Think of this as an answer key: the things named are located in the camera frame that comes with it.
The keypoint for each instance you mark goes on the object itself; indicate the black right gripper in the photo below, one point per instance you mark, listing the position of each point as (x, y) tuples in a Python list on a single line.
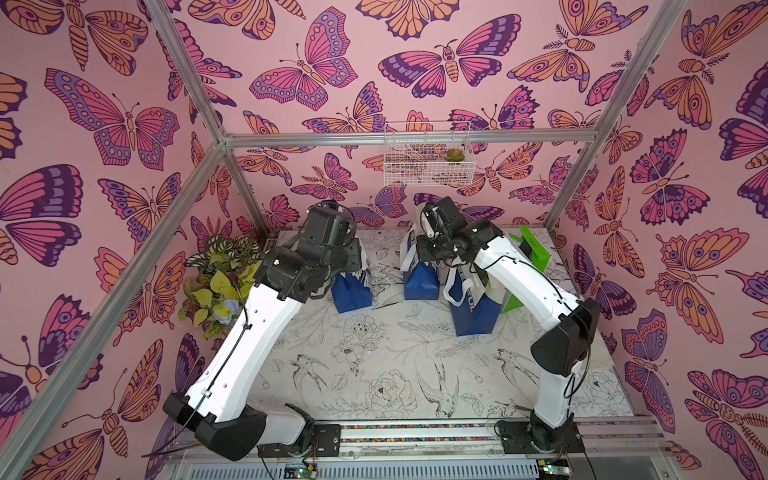
[(429, 249)]

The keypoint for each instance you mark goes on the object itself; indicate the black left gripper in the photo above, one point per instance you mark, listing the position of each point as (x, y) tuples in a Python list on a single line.
[(353, 250)]

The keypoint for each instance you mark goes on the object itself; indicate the blue white takeout bag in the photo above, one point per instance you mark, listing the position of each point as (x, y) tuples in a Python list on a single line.
[(475, 301)]

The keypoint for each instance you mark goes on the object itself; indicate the green white takeout bag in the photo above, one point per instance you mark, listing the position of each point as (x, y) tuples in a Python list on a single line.
[(536, 255)]

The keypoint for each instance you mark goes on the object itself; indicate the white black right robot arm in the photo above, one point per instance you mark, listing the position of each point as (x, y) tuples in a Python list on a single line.
[(569, 323)]

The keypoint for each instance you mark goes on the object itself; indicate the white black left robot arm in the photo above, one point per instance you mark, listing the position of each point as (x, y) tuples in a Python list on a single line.
[(215, 408)]

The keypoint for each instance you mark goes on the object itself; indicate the small succulent in basket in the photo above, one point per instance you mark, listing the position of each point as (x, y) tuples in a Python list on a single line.
[(454, 155)]

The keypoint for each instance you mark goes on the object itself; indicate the artificial potted plant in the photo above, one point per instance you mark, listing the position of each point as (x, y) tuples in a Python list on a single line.
[(226, 269)]

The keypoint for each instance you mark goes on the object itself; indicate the white wire basket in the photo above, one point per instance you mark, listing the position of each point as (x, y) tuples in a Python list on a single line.
[(416, 158)]

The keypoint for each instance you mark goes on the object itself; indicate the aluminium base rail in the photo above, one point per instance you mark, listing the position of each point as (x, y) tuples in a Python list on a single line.
[(594, 448)]

